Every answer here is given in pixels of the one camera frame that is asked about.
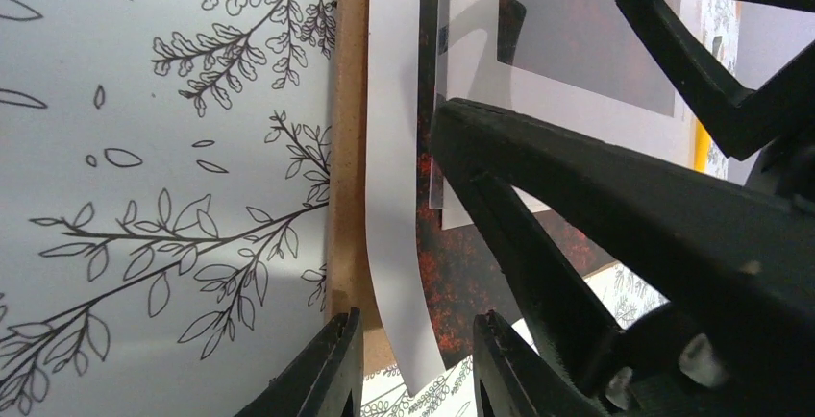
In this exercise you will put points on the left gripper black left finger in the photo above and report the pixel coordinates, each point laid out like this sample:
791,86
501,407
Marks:
325,379

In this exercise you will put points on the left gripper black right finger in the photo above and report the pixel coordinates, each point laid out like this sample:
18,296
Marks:
512,379

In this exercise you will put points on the yellow handled screwdriver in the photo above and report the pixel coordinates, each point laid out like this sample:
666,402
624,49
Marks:
702,144

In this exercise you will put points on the autumn forest photo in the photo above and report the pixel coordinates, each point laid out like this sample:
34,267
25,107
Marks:
429,282

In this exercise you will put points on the white passe-partout mat board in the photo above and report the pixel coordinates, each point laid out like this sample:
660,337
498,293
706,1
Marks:
576,64

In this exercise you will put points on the clear acrylic glazing sheet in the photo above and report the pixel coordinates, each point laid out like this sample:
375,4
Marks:
441,36

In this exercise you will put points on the floral patterned table mat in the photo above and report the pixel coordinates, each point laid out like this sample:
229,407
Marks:
165,183

